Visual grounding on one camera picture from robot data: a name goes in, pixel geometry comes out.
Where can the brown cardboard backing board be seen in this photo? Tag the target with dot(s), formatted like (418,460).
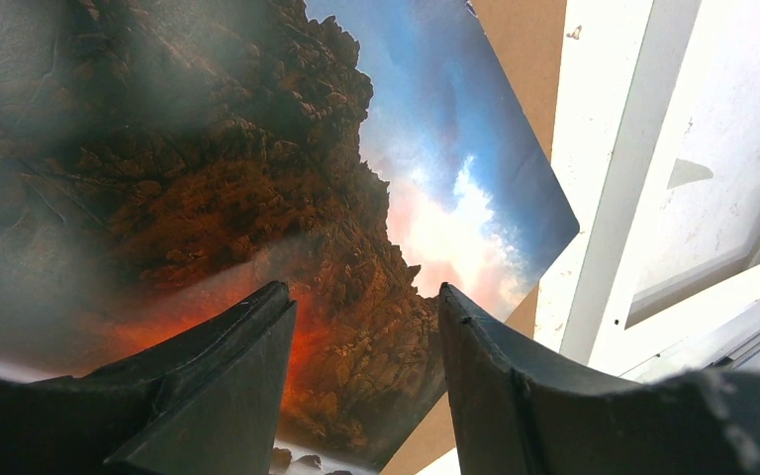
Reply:
(527,39)

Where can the white picture frame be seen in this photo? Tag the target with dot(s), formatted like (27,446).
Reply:
(657,145)

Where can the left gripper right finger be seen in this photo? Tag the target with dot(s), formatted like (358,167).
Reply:
(518,407)

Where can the landscape photo print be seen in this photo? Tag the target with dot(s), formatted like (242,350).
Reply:
(161,160)

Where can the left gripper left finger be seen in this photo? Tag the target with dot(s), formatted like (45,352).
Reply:
(206,401)

